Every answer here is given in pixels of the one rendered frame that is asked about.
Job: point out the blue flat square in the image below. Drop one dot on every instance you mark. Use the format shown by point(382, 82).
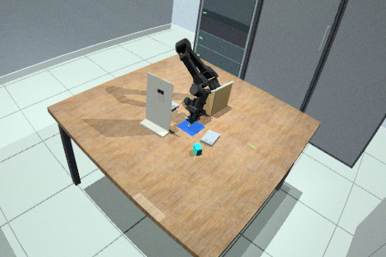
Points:
point(193, 129)

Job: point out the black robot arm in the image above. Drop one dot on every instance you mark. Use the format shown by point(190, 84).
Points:
point(200, 79)

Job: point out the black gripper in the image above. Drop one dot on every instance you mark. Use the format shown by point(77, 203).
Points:
point(196, 109)

